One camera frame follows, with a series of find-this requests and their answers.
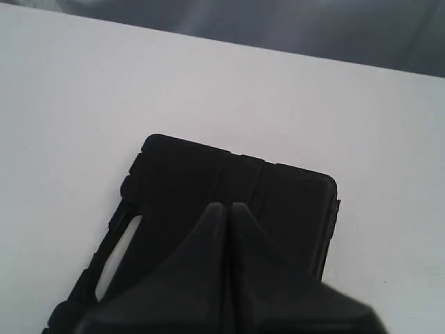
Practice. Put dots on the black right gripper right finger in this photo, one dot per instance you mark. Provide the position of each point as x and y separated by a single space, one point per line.
271 295

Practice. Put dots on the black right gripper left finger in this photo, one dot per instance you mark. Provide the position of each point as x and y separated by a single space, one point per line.
183 295

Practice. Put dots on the black plastic carry case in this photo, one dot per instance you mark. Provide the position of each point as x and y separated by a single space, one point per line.
169 185

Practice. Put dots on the white backdrop curtain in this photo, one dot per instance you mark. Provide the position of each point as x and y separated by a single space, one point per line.
402 35

